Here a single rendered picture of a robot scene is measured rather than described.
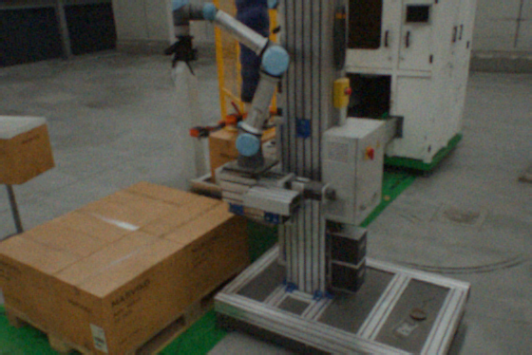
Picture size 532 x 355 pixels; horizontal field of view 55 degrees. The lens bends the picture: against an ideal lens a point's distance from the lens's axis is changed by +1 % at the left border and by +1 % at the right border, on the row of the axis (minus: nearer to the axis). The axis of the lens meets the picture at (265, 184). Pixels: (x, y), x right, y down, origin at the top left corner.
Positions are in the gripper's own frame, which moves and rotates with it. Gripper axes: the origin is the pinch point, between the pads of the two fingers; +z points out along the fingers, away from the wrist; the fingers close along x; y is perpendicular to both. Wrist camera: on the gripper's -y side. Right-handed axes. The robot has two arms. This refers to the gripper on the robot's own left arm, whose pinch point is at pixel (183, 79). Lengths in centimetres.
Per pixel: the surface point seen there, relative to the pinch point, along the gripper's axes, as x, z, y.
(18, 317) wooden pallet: -48, 145, -108
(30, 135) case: 30, 58, -178
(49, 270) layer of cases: -49, 98, -64
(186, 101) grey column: 148, 53, -128
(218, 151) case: 80, 67, -45
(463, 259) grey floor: 159, 152, 110
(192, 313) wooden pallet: 5, 145, -16
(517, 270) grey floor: 160, 152, 145
